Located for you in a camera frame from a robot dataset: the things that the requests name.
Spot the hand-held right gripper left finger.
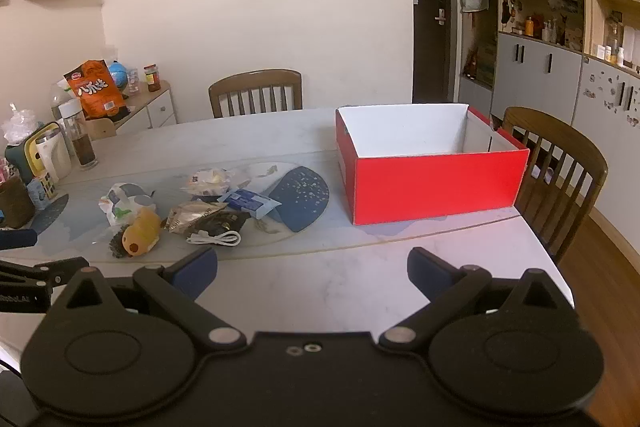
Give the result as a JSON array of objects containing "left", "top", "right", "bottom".
[{"left": 50, "top": 248, "right": 247, "bottom": 354}]

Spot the crumpled clear plastic bag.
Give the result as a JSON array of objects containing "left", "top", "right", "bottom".
[{"left": 0, "top": 104, "right": 38, "bottom": 145}]

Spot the green and yellow bag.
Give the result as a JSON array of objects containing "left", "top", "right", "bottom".
[{"left": 5, "top": 122, "right": 63, "bottom": 185}]

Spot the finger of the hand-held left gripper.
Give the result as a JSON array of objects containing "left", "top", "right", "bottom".
[
  {"left": 0, "top": 229, "right": 39, "bottom": 251},
  {"left": 0, "top": 257, "right": 90, "bottom": 290}
]

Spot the white kettle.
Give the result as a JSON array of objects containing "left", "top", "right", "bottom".
[{"left": 35, "top": 128, "right": 73, "bottom": 182}]

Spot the wooden chair with white slats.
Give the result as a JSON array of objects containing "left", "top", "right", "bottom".
[{"left": 208, "top": 68, "right": 303, "bottom": 119}]

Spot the blue speckled fan-shaped mat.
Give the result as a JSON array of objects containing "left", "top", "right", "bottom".
[
  {"left": 267, "top": 166, "right": 331, "bottom": 234},
  {"left": 35, "top": 194, "right": 69, "bottom": 230}
]

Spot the gold snack wrapper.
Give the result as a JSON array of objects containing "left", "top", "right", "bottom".
[{"left": 166, "top": 201, "right": 228, "bottom": 234}]

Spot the white usb cable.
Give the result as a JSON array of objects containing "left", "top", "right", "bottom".
[{"left": 186, "top": 230, "right": 242, "bottom": 248}]

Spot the dark scrunchie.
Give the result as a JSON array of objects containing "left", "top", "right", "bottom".
[{"left": 107, "top": 227, "right": 132, "bottom": 259}]

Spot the grey lower cabinet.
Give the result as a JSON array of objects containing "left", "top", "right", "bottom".
[{"left": 492, "top": 32, "right": 583, "bottom": 125}]

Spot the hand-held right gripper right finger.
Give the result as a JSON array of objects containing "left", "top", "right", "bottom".
[{"left": 378, "top": 248, "right": 576, "bottom": 352}]

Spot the small blue globe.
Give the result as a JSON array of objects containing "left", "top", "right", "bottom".
[{"left": 107, "top": 61, "right": 128, "bottom": 88}]

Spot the clear plastic bottle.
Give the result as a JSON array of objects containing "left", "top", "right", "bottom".
[{"left": 50, "top": 82, "right": 76, "bottom": 122}]

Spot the wooden chair with brown slats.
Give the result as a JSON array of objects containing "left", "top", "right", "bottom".
[{"left": 501, "top": 107, "right": 609, "bottom": 264}]

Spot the small blue carton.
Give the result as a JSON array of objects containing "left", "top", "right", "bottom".
[{"left": 26, "top": 172, "right": 58, "bottom": 210}]

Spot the blue wipes packet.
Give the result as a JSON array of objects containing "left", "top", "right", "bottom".
[{"left": 217, "top": 188, "right": 282, "bottom": 220}]

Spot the clear glass bottle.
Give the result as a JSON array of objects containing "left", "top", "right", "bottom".
[{"left": 59, "top": 99, "right": 99, "bottom": 171}]

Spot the small cardboard box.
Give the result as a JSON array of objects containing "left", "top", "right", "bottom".
[{"left": 85, "top": 117, "right": 118, "bottom": 140}]

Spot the brown cup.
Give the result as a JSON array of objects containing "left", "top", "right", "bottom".
[{"left": 0, "top": 177, "right": 36, "bottom": 229}]

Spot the clear bread bag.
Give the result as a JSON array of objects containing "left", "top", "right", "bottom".
[{"left": 180, "top": 167, "right": 236, "bottom": 198}]

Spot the white sideboard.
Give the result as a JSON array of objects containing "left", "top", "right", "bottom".
[{"left": 82, "top": 82, "right": 178, "bottom": 140}]

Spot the dark wooden door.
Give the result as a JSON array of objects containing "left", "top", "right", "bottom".
[{"left": 407, "top": 0, "right": 458, "bottom": 104}]

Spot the black snack packet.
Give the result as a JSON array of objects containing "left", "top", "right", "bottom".
[{"left": 197, "top": 212, "right": 251, "bottom": 238}]

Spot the orange snack bag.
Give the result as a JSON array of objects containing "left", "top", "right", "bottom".
[{"left": 63, "top": 59, "right": 126, "bottom": 122}]

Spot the white plastic bag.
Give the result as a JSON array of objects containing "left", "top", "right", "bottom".
[{"left": 98, "top": 183, "right": 156, "bottom": 226}]

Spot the red cardboard box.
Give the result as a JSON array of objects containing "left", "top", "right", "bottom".
[{"left": 335, "top": 103, "right": 530, "bottom": 226}]

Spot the orange snack packet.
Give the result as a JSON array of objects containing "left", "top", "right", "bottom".
[{"left": 122, "top": 206, "right": 162, "bottom": 256}]

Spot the white cabinet with stickers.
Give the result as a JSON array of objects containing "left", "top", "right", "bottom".
[{"left": 572, "top": 57, "right": 640, "bottom": 188}]

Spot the clear plastic wrapper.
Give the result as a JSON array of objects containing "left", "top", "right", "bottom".
[{"left": 232, "top": 163, "right": 278, "bottom": 188}]

